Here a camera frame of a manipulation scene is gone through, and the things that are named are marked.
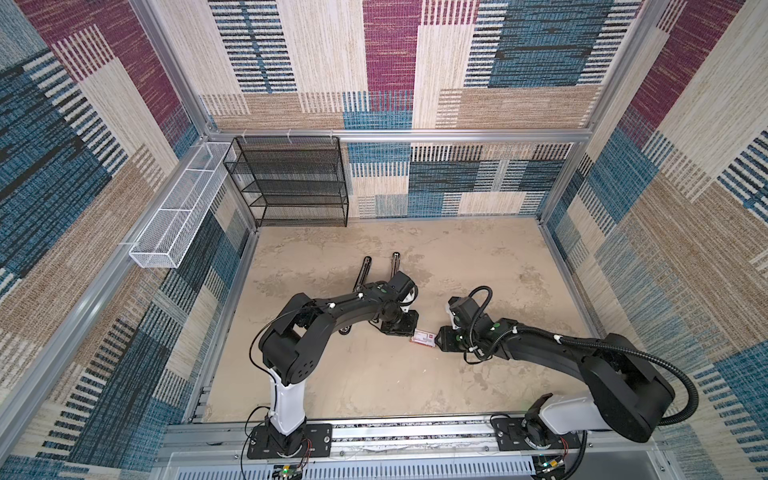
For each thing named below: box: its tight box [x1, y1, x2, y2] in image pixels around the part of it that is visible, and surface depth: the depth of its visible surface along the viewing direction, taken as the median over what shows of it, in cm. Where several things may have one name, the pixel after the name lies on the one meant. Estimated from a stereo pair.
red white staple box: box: [410, 328, 437, 348], surface depth 91 cm
